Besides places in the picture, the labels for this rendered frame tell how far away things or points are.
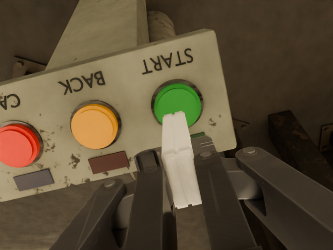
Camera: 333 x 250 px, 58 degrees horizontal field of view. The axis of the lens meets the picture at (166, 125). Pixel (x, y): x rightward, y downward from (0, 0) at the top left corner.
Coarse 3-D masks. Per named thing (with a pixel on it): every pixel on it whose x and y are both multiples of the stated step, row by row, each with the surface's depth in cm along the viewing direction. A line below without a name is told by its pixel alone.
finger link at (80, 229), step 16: (96, 192) 13; (112, 192) 13; (96, 208) 12; (112, 208) 12; (80, 224) 11; (96, 224) 11; (64, 240) 10; (80, 240) 10; (96, 240) 11; (112, 240) 12
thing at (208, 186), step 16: (208, 160) 13; (208, 176) 12; (224, 176) 12; (208, 192) 11; (224, 192) 10; (208, 208) 10; (224, 208) 10; (240, 208) 9; (208, 224) 9; (224, 224) 9; (240, 224) 9; (224, 240) 8; (240, 240) 8
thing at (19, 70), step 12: (24, 60) 85; (24, 72) 87; (240, 132) 108; (240, 144) 100; (228, 156) 98; (252, 216) 79; (252, 228) 77; (264, 228) 74; (264, 240) 72; (276, 240) 72
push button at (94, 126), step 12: (84, 108) 26; (96, 108) 26; (72, 120) 26; (84, 120) 26; (96, 120) 26; (108, 120) 26; (72, 132) 26; (84, 132) 26; (96, 132) 26; (108, 132) 26; (84, 144) 27; (96, 144) 26; (108, 144) 27
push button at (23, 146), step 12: (0, 132) 26; (12, 132) 26; (24, 132) 26; (0, 144) 26; (12, 144) 26; (24, 144) 26; (36, 144) 27; (0, 156) 27; (12, 156) 27; (24, 156) 27; (36, 156) 27
